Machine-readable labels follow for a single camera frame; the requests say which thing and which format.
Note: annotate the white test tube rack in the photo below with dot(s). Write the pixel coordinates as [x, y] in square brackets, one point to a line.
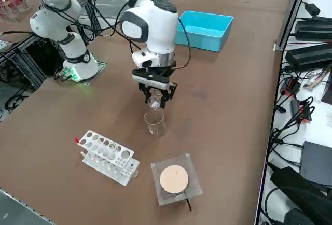
[109, 161]

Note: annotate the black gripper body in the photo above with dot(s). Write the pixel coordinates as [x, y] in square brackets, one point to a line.
[153, 78]

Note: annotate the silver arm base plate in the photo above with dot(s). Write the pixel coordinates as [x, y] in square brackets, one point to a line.
[102, 65]

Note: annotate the black bag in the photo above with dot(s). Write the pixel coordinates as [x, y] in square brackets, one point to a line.
[298, 191]

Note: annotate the small glass beaker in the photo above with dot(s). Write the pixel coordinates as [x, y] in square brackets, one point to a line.
[155, 103]

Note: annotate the grey metal rail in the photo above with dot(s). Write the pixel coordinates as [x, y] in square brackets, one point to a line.
[20, 209]

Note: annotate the red and black device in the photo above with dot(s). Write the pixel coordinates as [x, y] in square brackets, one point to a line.
[290, 87]

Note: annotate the small red plastic tip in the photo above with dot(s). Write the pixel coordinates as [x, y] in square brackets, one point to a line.
[77, 140]

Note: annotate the large glass beaker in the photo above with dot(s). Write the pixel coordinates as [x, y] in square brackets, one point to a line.
[155, 129]

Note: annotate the thin black stick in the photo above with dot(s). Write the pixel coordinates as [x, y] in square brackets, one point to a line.
[188, 204]

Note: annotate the silver post bracket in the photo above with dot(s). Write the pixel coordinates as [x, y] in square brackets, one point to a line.
[278, 47]

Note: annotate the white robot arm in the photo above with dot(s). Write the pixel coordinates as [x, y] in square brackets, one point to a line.
[153, 28]

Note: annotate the red and clear acrylic rack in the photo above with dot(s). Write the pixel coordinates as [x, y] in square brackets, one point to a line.
[13, 2]

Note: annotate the black aluminium frame stand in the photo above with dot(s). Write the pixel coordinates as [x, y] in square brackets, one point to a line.
[15, 54]

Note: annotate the flat black box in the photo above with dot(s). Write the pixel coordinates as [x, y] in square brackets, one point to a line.
[317, 162]

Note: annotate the blue plastic bin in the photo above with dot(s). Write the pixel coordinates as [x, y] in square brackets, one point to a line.
[205, 30]

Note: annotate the black power adapter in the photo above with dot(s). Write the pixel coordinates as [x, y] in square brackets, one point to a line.
[312, 8]

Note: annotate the black device with orange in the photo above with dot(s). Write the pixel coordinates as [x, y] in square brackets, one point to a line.
[301, 111]

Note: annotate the round cork disc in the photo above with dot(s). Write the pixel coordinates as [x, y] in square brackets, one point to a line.
[174, 179]

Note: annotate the black finned power supply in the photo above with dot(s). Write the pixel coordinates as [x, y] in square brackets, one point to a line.
[308, 55]
[313, 28]

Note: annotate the silver aluminium camera post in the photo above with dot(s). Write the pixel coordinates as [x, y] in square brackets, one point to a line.
[293, 10]

